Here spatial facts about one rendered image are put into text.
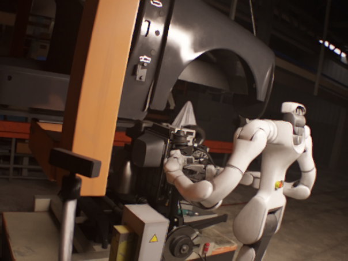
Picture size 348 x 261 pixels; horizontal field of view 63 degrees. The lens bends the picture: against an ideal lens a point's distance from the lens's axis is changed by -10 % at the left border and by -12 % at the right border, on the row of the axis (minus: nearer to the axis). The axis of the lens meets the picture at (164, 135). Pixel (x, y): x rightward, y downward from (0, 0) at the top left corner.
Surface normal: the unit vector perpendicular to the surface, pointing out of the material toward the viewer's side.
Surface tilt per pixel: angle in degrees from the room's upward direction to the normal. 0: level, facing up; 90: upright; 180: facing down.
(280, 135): 88
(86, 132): 90
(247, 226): 90
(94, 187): 90
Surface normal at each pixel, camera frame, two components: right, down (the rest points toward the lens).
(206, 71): 0.50, 0.21
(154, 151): 0.21, 0.17
